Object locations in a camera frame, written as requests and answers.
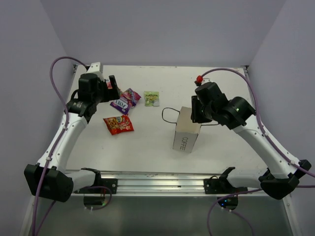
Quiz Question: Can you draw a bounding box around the green snack packet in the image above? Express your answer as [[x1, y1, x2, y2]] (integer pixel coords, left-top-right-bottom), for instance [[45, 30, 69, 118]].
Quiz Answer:
[[144, 91, 159, 107]]

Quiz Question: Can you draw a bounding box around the red snack packet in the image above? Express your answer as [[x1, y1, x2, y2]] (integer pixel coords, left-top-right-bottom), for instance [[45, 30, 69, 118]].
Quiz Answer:
[[103, 115, 134, 135]]

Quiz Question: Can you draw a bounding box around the white coffee paper bag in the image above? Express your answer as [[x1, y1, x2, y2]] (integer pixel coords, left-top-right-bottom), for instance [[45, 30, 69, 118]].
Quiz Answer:
[[161, 107, 203, 153]]

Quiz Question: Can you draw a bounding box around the orange Fox's candy bag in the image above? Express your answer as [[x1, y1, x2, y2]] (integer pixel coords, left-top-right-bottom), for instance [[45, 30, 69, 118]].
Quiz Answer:
[[106, 82, 112, 89]]

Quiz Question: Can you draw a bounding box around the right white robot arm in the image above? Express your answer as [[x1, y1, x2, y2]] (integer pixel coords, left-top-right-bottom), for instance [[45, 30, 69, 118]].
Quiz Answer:
[[191, 82, 311, 200]]

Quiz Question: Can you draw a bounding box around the aluminium mounting rail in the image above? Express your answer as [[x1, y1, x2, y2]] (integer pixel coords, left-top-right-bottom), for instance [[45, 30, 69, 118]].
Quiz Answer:
[[100, 171, 227, 197]]

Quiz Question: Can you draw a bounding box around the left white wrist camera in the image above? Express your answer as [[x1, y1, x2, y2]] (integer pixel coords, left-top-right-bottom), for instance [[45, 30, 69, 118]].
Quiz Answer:
[[87, 62, 104, 81]]

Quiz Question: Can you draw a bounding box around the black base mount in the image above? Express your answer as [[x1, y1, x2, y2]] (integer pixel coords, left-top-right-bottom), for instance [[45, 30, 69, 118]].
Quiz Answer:
[[203, 176, 248, 194], [74, 178, 118, 194]]

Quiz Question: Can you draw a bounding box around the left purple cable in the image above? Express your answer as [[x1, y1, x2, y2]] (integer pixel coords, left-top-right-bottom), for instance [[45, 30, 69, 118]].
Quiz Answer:
[[31, 57, 90, 236]]

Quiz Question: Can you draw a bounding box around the purple Fox's candy bag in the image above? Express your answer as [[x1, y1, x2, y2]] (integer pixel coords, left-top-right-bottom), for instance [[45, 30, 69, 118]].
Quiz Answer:
[[110, 88, 141, 115]]

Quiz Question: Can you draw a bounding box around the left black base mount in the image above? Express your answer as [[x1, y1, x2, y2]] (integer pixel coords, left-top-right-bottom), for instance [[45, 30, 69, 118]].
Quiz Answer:
[[74, 178, 118, 194]]

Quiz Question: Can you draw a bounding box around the red cable connector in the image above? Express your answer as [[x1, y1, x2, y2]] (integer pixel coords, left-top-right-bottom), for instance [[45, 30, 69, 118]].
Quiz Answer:
[[194, 75, 203, 86]]

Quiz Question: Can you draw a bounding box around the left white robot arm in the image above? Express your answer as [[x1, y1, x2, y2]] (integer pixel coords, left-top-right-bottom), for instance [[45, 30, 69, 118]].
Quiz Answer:
[[24, 73, 120, 202]]

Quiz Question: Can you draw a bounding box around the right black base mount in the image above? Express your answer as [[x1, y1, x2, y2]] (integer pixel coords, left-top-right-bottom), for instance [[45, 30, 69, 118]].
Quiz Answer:
[[203, 176, 248, 194]]

